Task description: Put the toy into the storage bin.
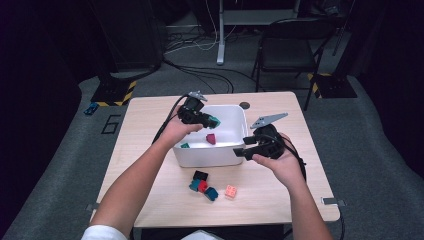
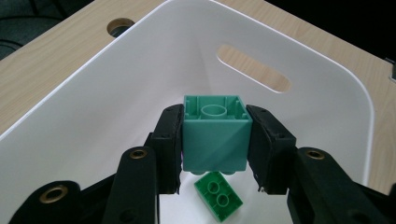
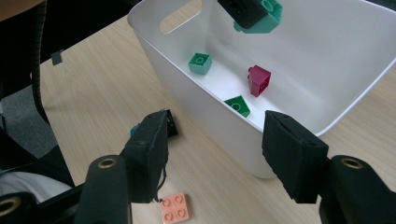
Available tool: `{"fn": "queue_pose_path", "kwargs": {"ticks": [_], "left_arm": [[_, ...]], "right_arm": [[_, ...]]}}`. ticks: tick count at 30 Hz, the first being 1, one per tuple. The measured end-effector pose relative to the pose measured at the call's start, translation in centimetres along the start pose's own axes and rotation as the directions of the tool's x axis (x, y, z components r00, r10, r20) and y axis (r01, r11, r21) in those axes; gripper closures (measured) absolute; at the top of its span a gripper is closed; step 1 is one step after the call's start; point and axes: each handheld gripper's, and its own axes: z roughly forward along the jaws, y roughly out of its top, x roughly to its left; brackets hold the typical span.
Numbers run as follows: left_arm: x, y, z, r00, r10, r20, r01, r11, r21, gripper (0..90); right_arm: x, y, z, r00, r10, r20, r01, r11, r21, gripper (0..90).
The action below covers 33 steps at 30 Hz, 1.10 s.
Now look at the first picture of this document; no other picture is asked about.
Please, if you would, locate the dark blue toy block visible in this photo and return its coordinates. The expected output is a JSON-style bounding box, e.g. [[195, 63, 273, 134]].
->
[[204, 186, 220, 202]]

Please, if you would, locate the black folding chair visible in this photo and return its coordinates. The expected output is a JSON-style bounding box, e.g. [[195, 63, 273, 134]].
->
[[251, 17, 338, 111]]

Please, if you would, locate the person's left hand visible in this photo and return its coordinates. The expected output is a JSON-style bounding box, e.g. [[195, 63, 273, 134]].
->
[[159, 105, 204, 148]]

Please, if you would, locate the black floor cable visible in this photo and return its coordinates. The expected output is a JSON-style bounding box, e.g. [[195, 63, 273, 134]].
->
[[163, 58, 234, 94]]

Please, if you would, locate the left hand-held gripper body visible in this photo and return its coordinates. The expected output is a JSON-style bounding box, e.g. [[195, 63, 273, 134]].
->
[[177, 90, 209, 125]]

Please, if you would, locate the salmon pink toy block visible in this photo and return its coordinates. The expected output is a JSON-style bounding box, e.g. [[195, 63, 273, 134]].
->
[[224, 184, 239, 201]]

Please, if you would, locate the small blue floor object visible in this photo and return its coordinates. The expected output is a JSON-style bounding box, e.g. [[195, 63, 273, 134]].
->
[[83, 101, 100, 117]]

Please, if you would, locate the person's right hand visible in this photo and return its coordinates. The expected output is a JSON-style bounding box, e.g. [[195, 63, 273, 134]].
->
[[251, 132, 304, 189]]

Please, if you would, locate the black toy block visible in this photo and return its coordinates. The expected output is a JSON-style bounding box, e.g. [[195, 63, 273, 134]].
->
[[192, 170, 209, 182]]

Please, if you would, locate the person's white shirt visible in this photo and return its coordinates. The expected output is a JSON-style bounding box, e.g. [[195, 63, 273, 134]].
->
[[80, 224, 224, 240]]

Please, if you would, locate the white floor cable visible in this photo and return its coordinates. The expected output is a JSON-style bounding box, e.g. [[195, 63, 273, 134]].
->
[[164, 0, 241, 54]]

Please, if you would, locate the white metal desk frame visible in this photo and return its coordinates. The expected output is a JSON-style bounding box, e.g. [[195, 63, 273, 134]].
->
[[216, 0, 303, 66]]

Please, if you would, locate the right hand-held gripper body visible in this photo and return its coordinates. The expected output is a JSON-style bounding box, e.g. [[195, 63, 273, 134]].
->
[[249, 112, 289, 160]]

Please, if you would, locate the black striped stand base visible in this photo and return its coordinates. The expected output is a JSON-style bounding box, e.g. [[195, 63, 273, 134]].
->
[[90, 78, 138, 108], [308, 72, 358, 99]]

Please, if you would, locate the white plastic bin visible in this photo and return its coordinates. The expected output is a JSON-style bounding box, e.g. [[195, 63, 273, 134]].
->
[[171, 104, 249, 168]]

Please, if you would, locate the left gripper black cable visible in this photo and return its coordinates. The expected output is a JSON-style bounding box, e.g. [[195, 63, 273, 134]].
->
[[151, 94, 191, 146]]

